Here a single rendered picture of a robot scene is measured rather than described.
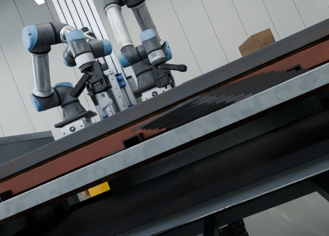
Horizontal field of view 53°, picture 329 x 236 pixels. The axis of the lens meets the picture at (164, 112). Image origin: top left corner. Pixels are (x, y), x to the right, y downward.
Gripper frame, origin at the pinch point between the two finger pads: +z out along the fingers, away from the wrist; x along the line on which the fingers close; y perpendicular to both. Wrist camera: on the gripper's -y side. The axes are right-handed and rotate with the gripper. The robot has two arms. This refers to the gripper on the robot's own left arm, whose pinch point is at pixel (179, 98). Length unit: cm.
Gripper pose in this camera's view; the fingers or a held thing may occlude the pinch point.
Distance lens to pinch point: 153.6
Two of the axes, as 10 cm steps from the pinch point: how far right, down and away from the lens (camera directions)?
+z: 4.0, 9.2, -0.5
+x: -1.6, 0.2, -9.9
